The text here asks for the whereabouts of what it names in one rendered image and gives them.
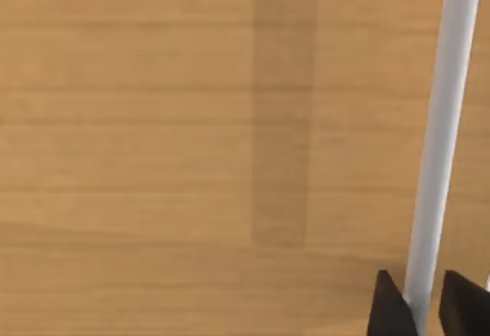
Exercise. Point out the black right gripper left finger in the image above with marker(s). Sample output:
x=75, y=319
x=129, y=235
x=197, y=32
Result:
x=388, y=309

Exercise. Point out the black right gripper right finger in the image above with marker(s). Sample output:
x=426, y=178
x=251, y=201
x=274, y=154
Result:
x=463, y=305

